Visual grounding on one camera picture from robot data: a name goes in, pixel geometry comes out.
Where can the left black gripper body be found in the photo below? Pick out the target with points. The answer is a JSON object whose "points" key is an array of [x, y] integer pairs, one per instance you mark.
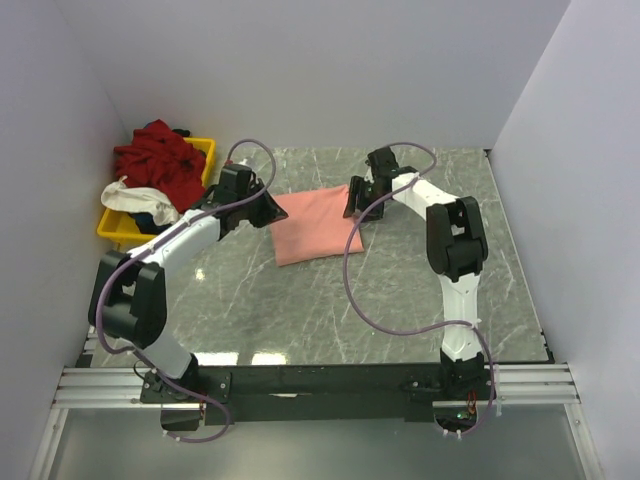
{"points": [[255, 188]]}

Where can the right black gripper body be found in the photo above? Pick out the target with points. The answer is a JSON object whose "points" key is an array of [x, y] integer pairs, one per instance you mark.
{"points": [[369, 194]]}

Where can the pink t shirt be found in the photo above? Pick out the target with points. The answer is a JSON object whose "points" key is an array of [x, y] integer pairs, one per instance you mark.
{"points": [[315, 227]]}

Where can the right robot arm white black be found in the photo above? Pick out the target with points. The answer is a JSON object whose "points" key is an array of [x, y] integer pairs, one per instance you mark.
{"points": [[456, 249]]}

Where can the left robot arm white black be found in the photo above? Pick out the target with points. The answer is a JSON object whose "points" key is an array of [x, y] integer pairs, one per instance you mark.
{"points": [[129, 299]]}

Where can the red t shirt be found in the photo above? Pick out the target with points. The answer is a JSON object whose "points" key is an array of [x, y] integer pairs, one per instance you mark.
{"points": [[159, 158]]}

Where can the blue t shirt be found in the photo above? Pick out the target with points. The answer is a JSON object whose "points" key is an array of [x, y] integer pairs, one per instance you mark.
{"points": [[146, 225]]}

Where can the white t shirt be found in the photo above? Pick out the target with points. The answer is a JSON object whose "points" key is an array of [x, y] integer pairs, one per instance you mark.
{"points": [[117, 196]]}

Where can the yellow plastic bin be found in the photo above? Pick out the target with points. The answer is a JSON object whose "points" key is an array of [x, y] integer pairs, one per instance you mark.
{"points": [[121, 229]]}

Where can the black base beam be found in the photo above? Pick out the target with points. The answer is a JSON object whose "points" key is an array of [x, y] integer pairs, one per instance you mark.
{"points": [[407, 391]]}

